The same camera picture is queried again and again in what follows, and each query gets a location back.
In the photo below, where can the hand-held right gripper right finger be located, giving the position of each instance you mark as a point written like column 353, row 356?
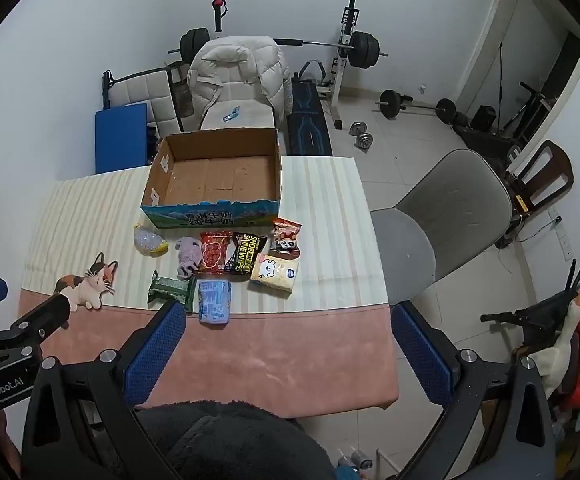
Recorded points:
column 422, row 355

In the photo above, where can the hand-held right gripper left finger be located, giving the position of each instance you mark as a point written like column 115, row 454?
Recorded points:
column 154, row 355

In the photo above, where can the green snack packet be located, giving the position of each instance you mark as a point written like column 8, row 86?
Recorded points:
column 170, row 289

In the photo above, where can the blue tissue pack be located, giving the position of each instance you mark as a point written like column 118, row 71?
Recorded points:
column 214, row 302

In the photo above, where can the purple plush toy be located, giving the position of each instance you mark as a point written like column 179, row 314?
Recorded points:
column 189, row 255

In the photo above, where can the clear plastic bag yellow tie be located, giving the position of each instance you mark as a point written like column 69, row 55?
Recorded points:
column 149, row 241

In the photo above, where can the black yellow snack packet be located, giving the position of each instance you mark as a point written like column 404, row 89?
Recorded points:
column 246, row 255

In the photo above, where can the cream tissue pack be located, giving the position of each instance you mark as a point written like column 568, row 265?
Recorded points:
column 275, row 276

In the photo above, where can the red panda snack packet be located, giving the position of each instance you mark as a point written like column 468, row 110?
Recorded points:
column 286, row 240

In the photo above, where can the cardboard box with blue print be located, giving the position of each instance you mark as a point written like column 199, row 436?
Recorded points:
column 210, row 175

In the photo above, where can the white goose plush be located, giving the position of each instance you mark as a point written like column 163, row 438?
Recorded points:
column 555, row 355

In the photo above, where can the grey shell chair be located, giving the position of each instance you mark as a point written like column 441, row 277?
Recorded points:
column 450, row 210

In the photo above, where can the black router antennas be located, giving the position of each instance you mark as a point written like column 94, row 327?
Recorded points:
column 577, row 275

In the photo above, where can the blue foam mat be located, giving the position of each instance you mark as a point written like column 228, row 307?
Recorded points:
column 120, row 137

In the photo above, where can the chrome dumbbell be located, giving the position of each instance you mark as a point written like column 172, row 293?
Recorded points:
column 364, row 141
column 356, row 128

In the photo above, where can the brown wooden chair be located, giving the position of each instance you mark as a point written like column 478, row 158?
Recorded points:
column 555, row 160

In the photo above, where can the black speaker box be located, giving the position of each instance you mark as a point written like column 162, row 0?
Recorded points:
column 482, row 117

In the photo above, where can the white padded chair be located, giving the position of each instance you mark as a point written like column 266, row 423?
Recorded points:
column 142, row 90

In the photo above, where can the short barbell with black plates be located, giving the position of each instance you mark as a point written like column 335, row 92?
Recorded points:
column 392, row 104

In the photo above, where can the small blue packet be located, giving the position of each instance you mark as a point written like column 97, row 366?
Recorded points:
column 231, row 113

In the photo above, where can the black blue weight bench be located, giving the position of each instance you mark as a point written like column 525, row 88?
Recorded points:
column 310, row 125

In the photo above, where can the water jug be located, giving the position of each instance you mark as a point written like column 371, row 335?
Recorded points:
column 182, row 100

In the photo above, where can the beige cushioned chair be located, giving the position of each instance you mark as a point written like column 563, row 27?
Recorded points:
column 255, row 116

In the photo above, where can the black exercise machine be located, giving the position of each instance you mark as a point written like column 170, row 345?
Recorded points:
column 525, row 115

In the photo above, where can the white puffer jacket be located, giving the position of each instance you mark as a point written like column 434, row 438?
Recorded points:
column 240, row 67

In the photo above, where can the white weight rack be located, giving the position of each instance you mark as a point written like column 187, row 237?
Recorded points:
column 342, row 60

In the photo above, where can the long barbell with black plates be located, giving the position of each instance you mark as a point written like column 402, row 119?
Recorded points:
column 360, row 49

